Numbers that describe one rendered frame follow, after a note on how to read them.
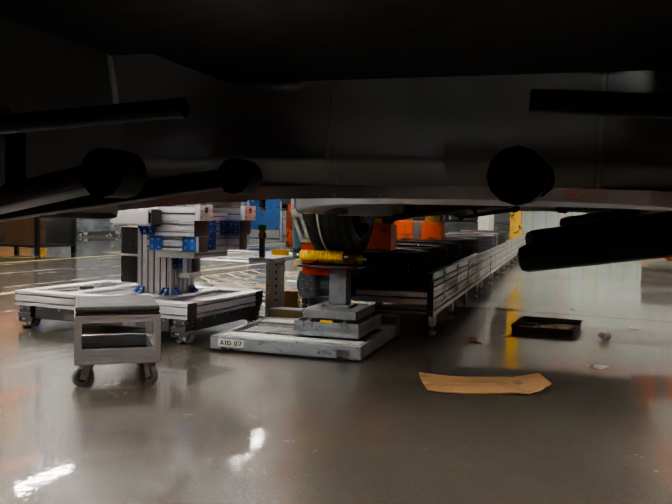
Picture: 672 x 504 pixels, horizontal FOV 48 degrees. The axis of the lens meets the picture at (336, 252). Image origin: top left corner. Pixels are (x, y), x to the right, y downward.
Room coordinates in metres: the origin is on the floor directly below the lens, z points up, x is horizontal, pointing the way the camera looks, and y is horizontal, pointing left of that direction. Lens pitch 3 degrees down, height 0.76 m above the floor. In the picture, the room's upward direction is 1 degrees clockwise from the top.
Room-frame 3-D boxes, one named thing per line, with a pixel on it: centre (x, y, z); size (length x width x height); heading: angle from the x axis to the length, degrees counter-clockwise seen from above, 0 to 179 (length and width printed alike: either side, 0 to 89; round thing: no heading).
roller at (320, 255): (4.12, 0.07, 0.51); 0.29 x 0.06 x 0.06; 73
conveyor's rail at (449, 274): (5.78, -0.94, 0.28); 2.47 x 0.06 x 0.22; 163
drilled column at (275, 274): (4.99, 0.40, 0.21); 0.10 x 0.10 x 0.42; 73
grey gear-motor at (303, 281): (4.55, 0.01, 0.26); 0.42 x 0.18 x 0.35; 73
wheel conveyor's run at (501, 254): (11.33, -2.22, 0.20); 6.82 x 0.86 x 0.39; 163
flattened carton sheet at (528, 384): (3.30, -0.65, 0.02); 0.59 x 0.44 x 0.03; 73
